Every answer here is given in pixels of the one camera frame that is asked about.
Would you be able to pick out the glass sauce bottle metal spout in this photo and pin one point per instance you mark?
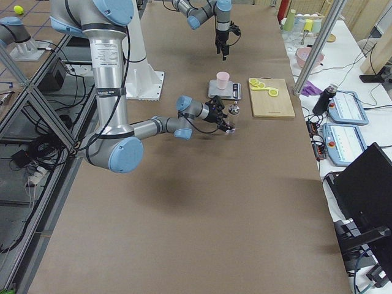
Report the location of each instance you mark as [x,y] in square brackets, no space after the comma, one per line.
[233,114]

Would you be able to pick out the wooden cutting board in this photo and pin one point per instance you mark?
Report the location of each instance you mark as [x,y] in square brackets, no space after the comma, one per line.
[265,106]

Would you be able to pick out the yellow plastic knife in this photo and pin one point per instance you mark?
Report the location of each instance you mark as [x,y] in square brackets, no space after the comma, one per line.
[265,89]

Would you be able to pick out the black monitor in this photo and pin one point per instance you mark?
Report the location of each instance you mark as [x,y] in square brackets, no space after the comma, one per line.
[363,189]

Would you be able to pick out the green cup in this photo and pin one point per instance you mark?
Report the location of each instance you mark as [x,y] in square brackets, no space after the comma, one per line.
[289,21]

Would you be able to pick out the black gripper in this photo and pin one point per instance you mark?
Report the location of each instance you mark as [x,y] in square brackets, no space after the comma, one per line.
[221,38]
[211,116]

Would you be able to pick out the blue teach pendant near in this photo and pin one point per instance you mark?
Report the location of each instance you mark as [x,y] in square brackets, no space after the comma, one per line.
[344,143]

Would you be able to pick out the pink plastic cup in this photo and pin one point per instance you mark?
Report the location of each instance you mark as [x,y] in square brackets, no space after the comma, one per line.
[222,79]

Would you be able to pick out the brown table mat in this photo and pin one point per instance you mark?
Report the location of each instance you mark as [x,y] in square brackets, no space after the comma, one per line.
[221,213]

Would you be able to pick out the black thermos bottle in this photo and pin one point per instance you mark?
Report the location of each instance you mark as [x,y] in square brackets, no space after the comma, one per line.
[324,99]

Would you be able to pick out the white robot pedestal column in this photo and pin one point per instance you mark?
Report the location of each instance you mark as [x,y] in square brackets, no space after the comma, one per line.
[137,57]

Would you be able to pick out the pink bowl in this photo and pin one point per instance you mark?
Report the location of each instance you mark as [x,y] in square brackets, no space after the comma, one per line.
[302,55]

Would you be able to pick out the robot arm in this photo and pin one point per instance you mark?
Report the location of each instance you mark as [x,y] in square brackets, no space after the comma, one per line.
[117,145]
[221,11]

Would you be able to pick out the blue teach pendant far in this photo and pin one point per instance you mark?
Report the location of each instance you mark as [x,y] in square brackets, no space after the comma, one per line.
[345,108]

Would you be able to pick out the digital kitchen scale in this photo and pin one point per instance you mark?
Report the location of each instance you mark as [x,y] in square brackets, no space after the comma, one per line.
[231,92]

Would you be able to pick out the aluminium frame post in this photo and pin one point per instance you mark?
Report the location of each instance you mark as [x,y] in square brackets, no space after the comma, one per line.
[329,22]

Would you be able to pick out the yellow cup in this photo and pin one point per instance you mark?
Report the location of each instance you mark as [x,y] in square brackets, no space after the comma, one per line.
[308,23]

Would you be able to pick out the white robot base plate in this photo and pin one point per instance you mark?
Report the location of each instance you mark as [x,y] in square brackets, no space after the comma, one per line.
[144,83]

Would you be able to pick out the blue teach pendant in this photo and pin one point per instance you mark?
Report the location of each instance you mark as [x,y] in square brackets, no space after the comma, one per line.
[344,143]
[345,108]

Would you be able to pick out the lemon slice upper left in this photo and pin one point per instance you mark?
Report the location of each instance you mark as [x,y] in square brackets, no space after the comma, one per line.
[253,81]

